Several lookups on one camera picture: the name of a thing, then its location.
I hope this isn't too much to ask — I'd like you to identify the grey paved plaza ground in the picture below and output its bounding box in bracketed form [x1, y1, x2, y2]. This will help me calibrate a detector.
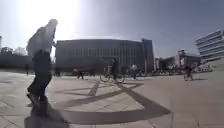
[0, 69, 224, 128]

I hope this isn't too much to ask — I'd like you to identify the row of parked bicycles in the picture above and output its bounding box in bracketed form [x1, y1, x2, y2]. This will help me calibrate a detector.
[156, 66, 214, 76]

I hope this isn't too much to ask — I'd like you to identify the group of bare trees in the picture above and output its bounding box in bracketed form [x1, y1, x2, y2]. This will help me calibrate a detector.
[0, 46, 34, 70]

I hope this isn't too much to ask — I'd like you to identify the large dark wide building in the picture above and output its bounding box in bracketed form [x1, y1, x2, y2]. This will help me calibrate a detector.
[54, 37, 156, 74]

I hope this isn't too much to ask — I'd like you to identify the bicycle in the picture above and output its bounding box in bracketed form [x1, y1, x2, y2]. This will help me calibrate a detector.
[99, 69, 126, 84]

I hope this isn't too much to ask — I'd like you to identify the person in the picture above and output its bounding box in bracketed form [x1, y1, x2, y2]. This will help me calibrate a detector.
[129, 63, 139, 80]
[183, 63, 194, 82]
[25, 18, 59, 108]
[110, 57, 120, 80]

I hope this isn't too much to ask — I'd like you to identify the low dark building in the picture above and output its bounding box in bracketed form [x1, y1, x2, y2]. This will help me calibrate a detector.
[155, 49, 202, 70]

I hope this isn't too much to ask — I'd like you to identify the white striped tall building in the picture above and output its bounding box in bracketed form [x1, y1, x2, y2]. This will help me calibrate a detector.
[195, 29, 224, 63]

